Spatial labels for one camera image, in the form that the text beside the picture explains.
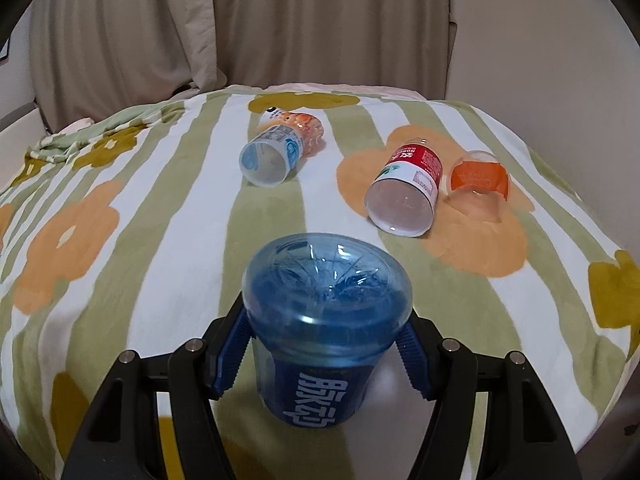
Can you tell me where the red label clear bottle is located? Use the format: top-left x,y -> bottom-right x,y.
363,139 -> 444,237

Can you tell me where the blue plastic bottle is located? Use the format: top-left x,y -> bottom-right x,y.
242,233 -> 414,434

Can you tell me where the light blue label bottle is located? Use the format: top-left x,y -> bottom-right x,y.
239,126 -> 305,187

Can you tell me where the beige curtain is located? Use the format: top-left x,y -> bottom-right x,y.
29,0 -> 459,133

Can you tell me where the striped floral blanket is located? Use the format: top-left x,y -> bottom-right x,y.
0,82 -> 640,480

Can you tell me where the pink cloth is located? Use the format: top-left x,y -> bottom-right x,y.
50,118 -> 96,136

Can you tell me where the orange label clear bottle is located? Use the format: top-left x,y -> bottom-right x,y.
446,149 -> 511,224

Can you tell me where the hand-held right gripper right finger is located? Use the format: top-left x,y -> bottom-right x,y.
394,310 -> 581,480

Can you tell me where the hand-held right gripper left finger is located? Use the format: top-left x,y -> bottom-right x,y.
61,294 -> 254,480

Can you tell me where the orange print plastic cup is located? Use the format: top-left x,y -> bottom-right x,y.
257,107 -> 326,159

